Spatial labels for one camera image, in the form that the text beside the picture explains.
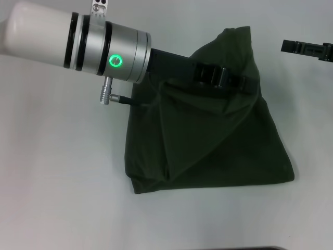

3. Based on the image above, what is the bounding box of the left arm cable with plug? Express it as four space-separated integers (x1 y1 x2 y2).
97 76 159 108

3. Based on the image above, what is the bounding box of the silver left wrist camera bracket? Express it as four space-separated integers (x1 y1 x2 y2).
90 0 108 19

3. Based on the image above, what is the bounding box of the dark grey torso edge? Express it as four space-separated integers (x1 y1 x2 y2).
249 246 296 250

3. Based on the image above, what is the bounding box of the dark green FREE T-shirt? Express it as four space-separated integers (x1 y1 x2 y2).
124 25 296 195

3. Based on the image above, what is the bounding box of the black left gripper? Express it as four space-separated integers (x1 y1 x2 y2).
146 47 261 96

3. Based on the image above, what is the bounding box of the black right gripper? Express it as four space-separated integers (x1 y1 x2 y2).
280 39 333 63

